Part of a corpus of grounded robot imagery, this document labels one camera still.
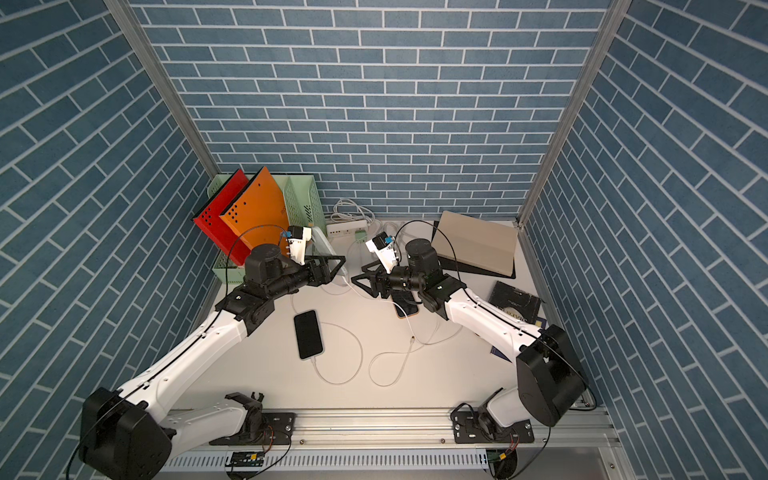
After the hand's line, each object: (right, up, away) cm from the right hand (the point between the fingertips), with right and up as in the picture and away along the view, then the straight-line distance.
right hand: (362, 275), depth 75 cm
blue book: (+38, -24, +11) cm, 46 cm away
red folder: (-44, +14, +8) cm, 46 cm away
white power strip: (-11, +13, +39) cm, 43 cm away
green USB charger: (-6, +11, +40) cm, 42 cm away
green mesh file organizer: (-25, +22, +31) cm, 46 cm away
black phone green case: (-10, +7, -4) cm, 13 cm away
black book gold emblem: (+48, -11, +19) cm, 53 cm away
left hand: (-5, +4, 0) cm, 6 cm away
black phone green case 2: (-18, -19, +14) cm, 30 cm away
